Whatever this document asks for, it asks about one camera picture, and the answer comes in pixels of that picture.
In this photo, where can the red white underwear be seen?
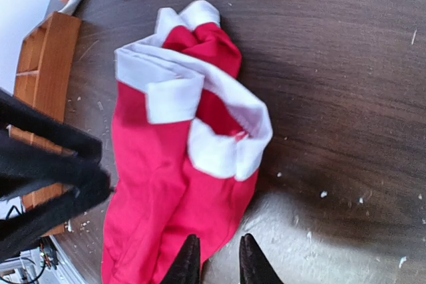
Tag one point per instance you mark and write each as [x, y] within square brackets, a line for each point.
[188, 141]

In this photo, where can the wooden compartment tray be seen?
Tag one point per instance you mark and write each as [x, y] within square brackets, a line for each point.
[45, 63]

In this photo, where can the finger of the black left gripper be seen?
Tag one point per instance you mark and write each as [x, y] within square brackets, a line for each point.
[18, 114]
[26, 169]

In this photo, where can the front aluminium rail frame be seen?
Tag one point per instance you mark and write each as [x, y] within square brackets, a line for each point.
[43, 262]

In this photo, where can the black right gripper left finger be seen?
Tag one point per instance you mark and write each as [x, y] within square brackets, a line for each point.
[186, 267]

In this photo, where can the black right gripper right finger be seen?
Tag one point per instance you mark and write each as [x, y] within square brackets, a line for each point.
[254, 266]

